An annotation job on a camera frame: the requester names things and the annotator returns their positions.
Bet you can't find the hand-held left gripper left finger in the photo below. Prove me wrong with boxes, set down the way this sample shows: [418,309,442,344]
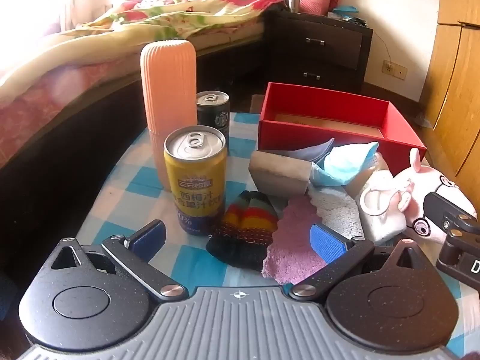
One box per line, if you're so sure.
[50,219,188,302]

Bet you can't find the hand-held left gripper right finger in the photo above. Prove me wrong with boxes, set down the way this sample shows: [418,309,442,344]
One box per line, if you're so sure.
[290,223,437,302]

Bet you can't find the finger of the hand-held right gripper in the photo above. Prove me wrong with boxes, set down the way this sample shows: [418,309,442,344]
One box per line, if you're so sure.
[424,191,480,234]

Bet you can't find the pink plush toy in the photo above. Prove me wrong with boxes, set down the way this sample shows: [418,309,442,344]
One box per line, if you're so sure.
[395,148,479,247]

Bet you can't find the purple fluffy cloth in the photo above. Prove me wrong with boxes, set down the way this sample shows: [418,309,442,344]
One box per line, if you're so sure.
[261,195,331,285]

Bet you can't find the striped knit hat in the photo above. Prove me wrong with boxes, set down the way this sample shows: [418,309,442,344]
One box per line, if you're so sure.
[205,190,280,271]

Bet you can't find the red cardboard box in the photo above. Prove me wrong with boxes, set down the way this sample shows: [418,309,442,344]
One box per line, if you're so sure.
[257,82,427,166]

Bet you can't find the blue checkered tablecloth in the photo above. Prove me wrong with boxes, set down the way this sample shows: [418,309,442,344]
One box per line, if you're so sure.
[75,112,480,308]

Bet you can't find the yellow drink can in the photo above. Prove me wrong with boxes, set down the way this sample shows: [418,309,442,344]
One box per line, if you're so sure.
[163,127,229,238]

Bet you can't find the blue face mask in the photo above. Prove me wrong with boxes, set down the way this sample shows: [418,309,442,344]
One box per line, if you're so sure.
[309,141,380,187]

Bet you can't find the blue-grey cloth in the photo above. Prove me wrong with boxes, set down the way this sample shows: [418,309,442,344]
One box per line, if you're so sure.
[290,137,335,163]

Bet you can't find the black drink can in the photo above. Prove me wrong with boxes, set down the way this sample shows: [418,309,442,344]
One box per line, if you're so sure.
[196,91,230,151]

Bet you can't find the peach ribbed bottle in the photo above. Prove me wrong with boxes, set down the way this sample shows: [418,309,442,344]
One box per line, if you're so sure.
[140,39,197,192]

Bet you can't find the bed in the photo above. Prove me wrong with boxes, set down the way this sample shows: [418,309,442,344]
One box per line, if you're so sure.
[0,0,286,301]

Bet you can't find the dark wooden nightstand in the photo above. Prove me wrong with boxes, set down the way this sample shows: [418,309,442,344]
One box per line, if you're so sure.
[264,9,374,92]

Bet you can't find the blue plastic container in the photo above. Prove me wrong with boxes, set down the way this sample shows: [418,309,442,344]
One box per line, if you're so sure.
[332,5,359,19]

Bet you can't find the pink plastic basket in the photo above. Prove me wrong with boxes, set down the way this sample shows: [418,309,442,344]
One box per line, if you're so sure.
[299,0,332,16]

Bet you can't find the white plush keychain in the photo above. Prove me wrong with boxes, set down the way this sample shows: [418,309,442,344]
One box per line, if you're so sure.
[359,170,415,244]

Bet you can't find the wall socket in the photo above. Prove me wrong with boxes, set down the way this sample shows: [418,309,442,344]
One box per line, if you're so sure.
[382,59,407,80]

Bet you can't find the thin wall cable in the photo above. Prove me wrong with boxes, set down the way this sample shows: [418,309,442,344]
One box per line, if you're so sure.
[372,29,394,69]

